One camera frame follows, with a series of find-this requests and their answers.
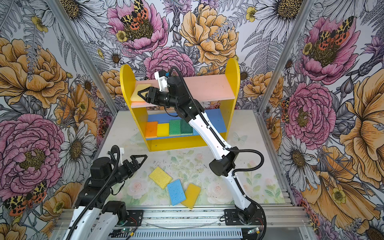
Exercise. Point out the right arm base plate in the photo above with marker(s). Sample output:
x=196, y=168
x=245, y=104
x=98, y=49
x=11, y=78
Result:
x=235, y=217

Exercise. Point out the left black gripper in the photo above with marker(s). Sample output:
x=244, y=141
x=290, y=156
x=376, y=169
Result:
x=136, y=164

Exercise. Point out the golden yellow sponge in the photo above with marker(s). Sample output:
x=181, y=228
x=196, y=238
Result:
x=191, y=195

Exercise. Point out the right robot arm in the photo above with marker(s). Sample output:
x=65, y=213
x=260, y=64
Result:
x=223, y=164

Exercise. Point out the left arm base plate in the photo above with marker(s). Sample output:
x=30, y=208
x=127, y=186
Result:
x=130, y=218

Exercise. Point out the dark green sponge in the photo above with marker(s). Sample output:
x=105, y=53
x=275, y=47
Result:
x=186, y=129

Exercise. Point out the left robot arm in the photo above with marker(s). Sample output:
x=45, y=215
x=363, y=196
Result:
x=94, y=218

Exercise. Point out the orange sponge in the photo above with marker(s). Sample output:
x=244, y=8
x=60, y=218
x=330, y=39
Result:
x=151, y=130

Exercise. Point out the blue porous sponge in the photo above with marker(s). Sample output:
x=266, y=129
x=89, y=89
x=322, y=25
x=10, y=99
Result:
x=176, y=192

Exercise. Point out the yellow porous sponge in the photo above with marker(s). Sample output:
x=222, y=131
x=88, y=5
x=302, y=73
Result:
x=160, y=177

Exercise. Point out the aluminium front rail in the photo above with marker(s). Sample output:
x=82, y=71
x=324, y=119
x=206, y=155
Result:
x=177, y=217

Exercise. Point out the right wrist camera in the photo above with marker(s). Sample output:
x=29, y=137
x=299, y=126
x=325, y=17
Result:
x=162, y=78

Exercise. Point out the yellow wooden shelf unit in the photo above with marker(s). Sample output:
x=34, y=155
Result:
x=206, y=103

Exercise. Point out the bright yellow sponge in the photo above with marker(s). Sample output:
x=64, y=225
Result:
x=163, y=130

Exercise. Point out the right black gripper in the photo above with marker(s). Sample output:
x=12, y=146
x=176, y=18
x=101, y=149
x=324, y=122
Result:
x=153, y=96

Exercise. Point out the light green sponge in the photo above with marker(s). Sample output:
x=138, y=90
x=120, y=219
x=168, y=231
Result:
x=174, y=128

